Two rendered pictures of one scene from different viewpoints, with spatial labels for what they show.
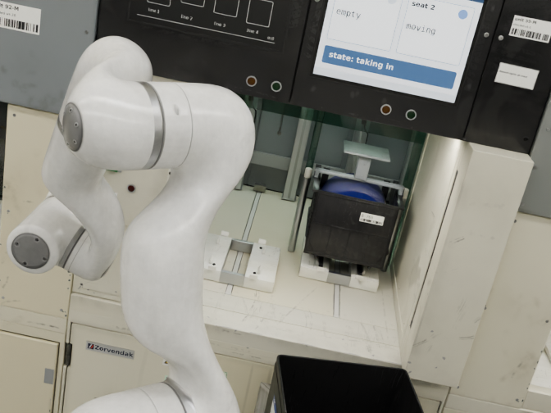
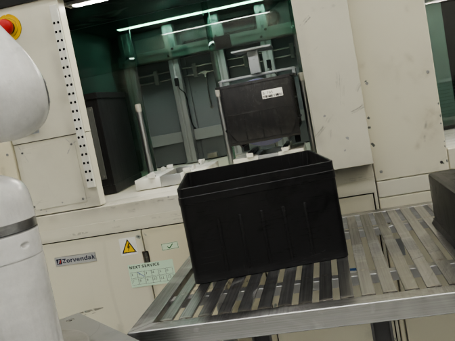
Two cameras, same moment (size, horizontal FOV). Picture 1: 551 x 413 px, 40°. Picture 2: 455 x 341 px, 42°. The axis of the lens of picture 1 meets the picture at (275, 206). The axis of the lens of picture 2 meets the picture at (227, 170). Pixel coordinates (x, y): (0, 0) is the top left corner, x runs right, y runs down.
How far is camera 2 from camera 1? 81 cm
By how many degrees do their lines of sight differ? 19
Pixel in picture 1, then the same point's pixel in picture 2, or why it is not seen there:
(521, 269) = (379, 32)
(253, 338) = not seen: hidden behind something
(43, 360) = not seen: hidden behind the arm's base
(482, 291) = (349, 58)
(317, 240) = (237, 130)
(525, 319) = (407, 78)
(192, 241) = not seen: outside the picture
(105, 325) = (63, 237)
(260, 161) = (206, 134)
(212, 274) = (154, 181)
